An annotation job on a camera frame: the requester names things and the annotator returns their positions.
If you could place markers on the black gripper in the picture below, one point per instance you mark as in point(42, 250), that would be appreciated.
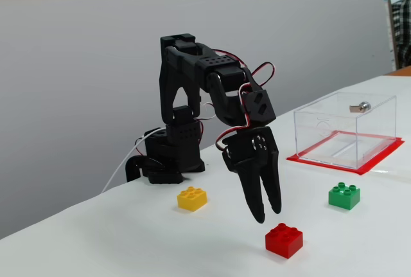
point(241, 152)

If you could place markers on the red lego brick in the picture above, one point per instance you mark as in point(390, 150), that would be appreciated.
point(284, 243)

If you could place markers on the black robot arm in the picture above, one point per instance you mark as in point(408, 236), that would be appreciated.
point(180, 74)

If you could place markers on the yellow lego brick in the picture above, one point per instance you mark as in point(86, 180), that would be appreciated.
point(192, 199)

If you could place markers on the green lego brick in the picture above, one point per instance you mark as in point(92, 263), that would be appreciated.
point(343, 197)

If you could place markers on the transparent plastic box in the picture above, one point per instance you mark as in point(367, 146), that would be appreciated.
point(375, 135)

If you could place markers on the silver metal box lock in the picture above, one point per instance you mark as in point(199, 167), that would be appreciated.
point(363, 106)

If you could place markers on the black table clamp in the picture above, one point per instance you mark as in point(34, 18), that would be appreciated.
point(132, 167)

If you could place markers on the brown wooden desk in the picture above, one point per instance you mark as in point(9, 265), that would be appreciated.
point(401, 71)

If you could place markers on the person in plaid shirt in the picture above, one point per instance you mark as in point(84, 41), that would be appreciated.
point(403, 32)

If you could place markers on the red tape frame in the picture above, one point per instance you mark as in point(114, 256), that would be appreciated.
point(382, 159)

